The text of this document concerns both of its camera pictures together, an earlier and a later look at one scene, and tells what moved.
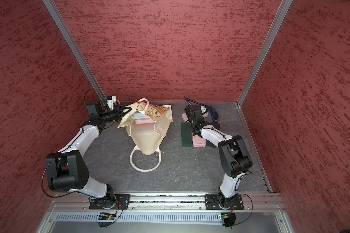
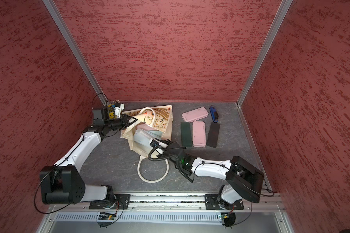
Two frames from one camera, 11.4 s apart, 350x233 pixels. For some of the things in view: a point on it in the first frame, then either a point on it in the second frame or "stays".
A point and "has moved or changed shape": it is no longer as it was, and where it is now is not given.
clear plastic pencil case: [139, 116] to [144, 136]
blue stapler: [214, 114] stays
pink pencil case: [198, 141] stays
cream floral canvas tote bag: [146, 124] has moved or changed shape
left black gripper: [118, 109] to [124, 118]
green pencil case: [186, 132] stays
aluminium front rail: [252, 202] stays
